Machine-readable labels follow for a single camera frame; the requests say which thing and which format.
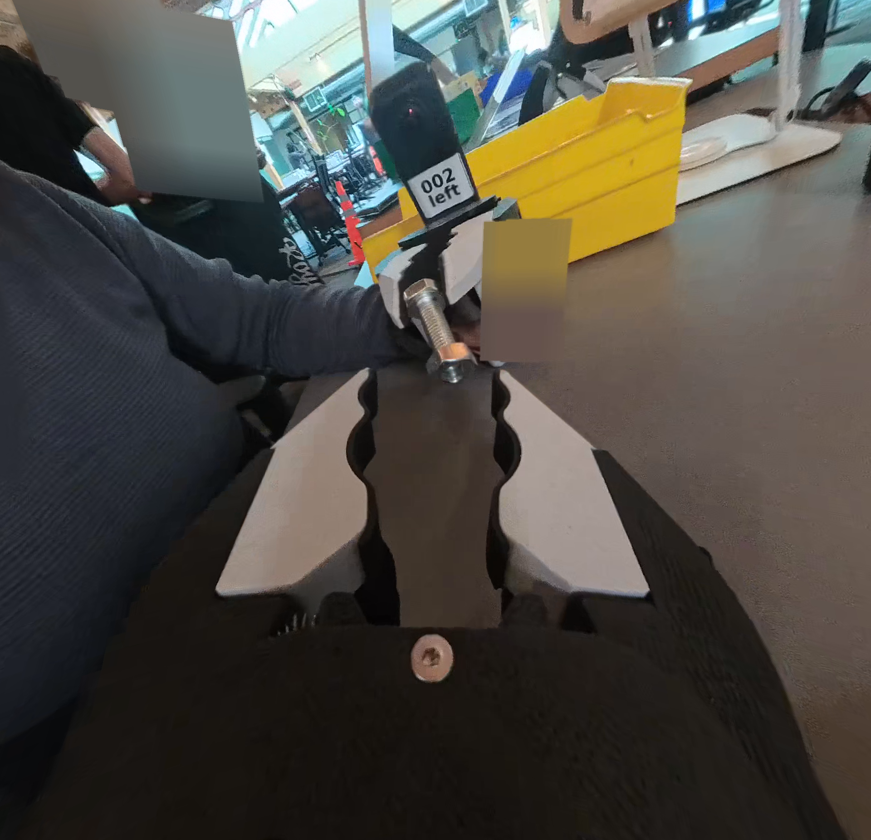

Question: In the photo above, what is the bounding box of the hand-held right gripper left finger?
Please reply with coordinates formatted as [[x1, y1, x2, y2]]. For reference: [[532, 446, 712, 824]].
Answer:
[[216, 369, 401, 625]]

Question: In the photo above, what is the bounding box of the black printed cloth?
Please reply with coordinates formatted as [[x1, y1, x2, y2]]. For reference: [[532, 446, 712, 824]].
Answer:
[[146, 197, 324, 286]]

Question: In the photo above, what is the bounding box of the yellow plastic bin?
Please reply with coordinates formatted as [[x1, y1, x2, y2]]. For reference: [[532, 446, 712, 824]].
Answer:
[[361, 77, 693, 286]]

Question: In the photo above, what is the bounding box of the steel hex bolt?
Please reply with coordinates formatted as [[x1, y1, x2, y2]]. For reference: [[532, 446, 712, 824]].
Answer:
[[403, 278, 458, 361]]

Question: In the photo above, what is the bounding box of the black cable plug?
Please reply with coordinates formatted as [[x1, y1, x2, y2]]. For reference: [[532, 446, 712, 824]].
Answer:
[[802, 59, 871, 121]]

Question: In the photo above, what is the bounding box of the instruction board on white stand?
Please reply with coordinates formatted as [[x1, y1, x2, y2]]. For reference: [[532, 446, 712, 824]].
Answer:
[[554, 0, 845, 207]]

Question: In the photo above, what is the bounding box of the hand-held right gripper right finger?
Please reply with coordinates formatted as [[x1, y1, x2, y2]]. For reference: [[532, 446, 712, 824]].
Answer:
[[484, 369, 651, 599]]

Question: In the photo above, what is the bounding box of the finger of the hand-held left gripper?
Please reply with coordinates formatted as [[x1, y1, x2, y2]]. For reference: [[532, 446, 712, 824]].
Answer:
[[377, 248, 428, 328], [442, 222, 485, 298]]

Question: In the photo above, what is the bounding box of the steel hex nut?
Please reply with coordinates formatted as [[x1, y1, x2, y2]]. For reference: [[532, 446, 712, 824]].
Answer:
[[427, 343, 478, 384]]

